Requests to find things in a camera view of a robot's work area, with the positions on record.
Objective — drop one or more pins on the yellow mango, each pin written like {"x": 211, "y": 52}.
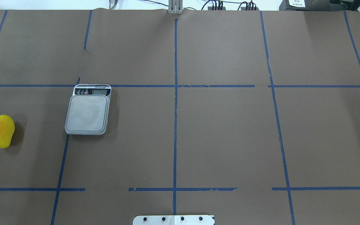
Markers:
{"x": 7, "y": 128}

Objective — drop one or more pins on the grey digital kitchen scale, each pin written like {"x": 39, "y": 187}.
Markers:
{"x": 88, "y": 109}

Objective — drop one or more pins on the black power strip with plugs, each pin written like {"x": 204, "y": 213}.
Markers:
{"x": 216, "y": 5}

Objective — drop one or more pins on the white metal mounting plate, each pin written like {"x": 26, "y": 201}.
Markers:
{"x": 174, "y": 220}

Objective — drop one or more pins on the black power strip right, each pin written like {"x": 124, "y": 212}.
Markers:
{"x": 248, "y": 6}

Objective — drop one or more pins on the black device with label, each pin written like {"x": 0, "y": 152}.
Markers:
{"x": 309, "y": 5}

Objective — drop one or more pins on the aluminium profile post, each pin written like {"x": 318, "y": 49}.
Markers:
{"x": 175, "y": 7}

